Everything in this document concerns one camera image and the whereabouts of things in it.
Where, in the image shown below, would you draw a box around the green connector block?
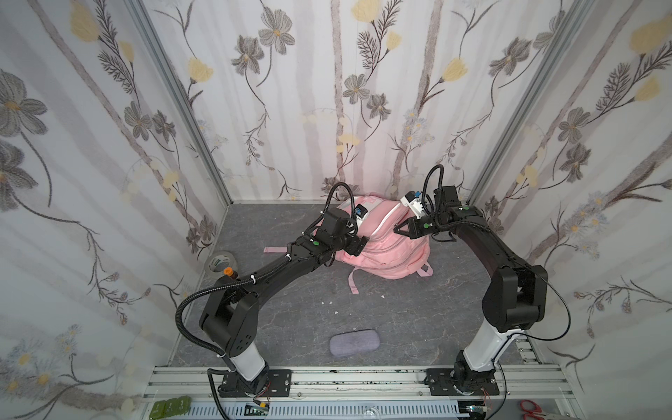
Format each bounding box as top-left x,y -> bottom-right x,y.
148,395 -> 192,420

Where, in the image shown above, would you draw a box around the red handled scissors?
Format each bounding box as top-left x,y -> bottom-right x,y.
519,400 -> 547,420

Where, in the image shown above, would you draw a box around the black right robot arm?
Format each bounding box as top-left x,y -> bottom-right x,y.
394,183 -> 551,397

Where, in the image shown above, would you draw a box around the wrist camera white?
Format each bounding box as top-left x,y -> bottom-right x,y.
352,204 -> 369,227
401,191 -> 426,219

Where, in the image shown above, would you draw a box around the purple glasses case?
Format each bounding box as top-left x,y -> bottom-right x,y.
329,329 -> 381,358

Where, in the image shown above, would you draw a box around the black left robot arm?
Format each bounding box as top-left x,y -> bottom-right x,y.
175,182 -> 368,397

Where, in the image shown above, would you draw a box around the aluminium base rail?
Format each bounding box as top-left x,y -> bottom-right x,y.
134,339 -> 586,419

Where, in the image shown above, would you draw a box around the orange cap brown bottle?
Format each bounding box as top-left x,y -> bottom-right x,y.
223,267 -> 238,279

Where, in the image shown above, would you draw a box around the white tape roll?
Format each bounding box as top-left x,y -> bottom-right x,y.
206,251 -> 238,275

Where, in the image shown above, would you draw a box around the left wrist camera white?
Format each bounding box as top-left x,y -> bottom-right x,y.
352,204 -> 369,227

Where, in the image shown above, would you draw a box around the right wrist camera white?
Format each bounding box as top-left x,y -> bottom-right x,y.
401,191 -> 426,219

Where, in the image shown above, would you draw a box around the pink student backpack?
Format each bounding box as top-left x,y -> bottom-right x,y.
269,195 -> 433,282

